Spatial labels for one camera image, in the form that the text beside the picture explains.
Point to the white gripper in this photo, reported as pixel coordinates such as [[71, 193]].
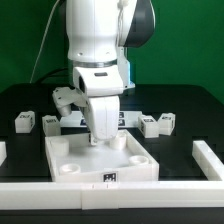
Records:
[[99, 88]]

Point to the white square tabletop tray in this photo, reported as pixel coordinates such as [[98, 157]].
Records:
[[72, 159]]

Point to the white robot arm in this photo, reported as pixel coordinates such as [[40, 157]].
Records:
[[99, 31]]

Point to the white marker base plate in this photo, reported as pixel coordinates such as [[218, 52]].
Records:
[[127, 119]]

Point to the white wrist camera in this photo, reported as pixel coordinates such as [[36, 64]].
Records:
[[64, 97]]

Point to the white U-shaped fence wall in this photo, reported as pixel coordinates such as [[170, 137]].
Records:
[[49, 195]]

